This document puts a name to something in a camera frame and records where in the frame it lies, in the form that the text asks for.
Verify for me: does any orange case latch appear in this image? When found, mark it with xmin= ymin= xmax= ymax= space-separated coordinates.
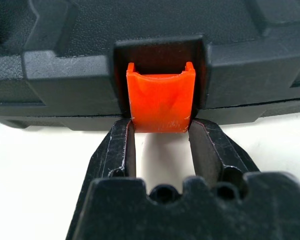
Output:
xmin=126 ymin=61 xmax=198 ymax=134

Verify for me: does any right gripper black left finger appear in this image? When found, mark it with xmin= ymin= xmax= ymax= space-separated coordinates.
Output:
xmin=66 ymin=118 xmax=137 ymax=240

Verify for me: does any black tool case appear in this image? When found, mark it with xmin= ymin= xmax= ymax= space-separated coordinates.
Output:
xmin=0 ymin=0 xmax=300 ymax=132

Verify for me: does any pale table cover sheet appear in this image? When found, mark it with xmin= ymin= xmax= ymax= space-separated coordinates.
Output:
xmin=0 ymin=117 xmax=300 ymax=240

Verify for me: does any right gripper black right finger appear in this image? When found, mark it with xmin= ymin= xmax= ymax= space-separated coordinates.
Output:
xmin=187 ymin=118 xmax=261 ymax=188

